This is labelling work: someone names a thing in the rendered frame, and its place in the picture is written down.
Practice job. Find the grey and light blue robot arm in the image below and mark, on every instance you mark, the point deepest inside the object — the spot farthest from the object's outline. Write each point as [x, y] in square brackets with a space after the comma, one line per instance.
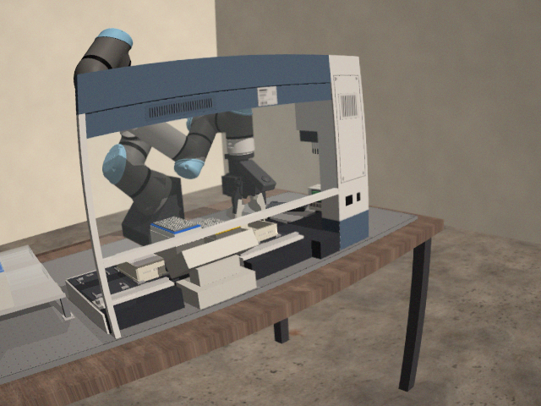
[108, 51]

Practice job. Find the yellow tip rack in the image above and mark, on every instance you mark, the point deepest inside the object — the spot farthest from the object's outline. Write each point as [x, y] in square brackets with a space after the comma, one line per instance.
[222, 235]

